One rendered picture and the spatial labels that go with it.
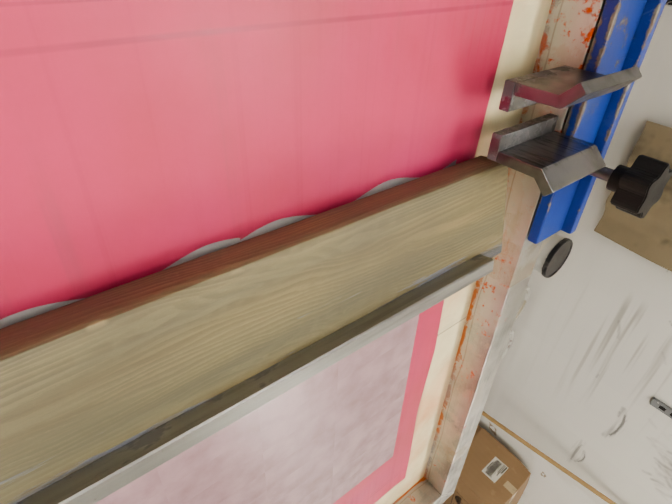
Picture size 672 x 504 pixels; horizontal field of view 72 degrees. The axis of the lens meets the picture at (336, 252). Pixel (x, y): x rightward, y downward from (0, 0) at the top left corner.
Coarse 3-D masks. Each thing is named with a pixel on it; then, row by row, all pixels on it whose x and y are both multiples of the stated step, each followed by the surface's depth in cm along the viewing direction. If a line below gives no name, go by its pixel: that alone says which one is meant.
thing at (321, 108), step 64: (256, 0) 19; (320, 0) 21; (384, 0) 23; (448, 0) 26; (512, 0) 30; (256, 64) 21; (320, 64) 23; (384, 64) 25; (448, 64) 29; (256, 128) 22; (320, 128) 25; (384, 128) 28; (448, 128) 32; (256, 192) 24; (320, 192) 27; (320, 384) 37; (384, 384) 45; (320, 448) 43; (384, 448) 53
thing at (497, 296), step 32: (576, 0) 31; (544, 32) 33; (576, 32) 32; (544, 64) 34; (576, 64) 32; (512, 192) 40; (512, 224) 41; (512, 256) 42; (480, 288) 47; (512, 288) 44; (480, 320) 48; (512, 320) 49; (480, 352) 50; (480, 384) 53; (448, 416) 59; (480, 416) 59; (448, 448) 61; (448, 480) 65
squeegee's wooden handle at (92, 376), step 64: (384, 192) 29; (448, 192) 30; (256, 256) 23; (320, 256) 25; (384, 256) 28; (448, 256) 32; (64, 320) 19; (128, 320) 19; (192, 320) 21; (256, 320) 24; (320, 320) 26; (0, 384) 17; (64, 384) 19; (128, 384) 20; (192, 384) 22; (0, 448) 18; (64, 448) 19
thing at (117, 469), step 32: (480, 256) 34; (416, 288) 31; (448, 288) 31; (384, 320) 28; (320, 352) 26; (352, 352) 27; (256, 384) 24; (288, 384) 25; (192, 416) 22; (224, 416) 22; (128, 448) 21; (160, 448) 21; (64, 480) 20; (96, 480) 20; (128, 480) 20
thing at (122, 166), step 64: (0, 0) 14; (64, 0) 15; (128, 0) 17; (192, 0) 18; (0, 64) 15; (64, 64) 16; (128, 64) 18; (192, 64) 19; (0, 128) 16; (64, 128) 17; (128, 128) 19; (192, 128) 20; (0, 192) 17; (64, 192) 18; (128, 192) 20; (192, 192) 22; (0, 256) 18; (64, 256) 20; (128, 256) 21; (192, 448) 31; (256, 448) 36
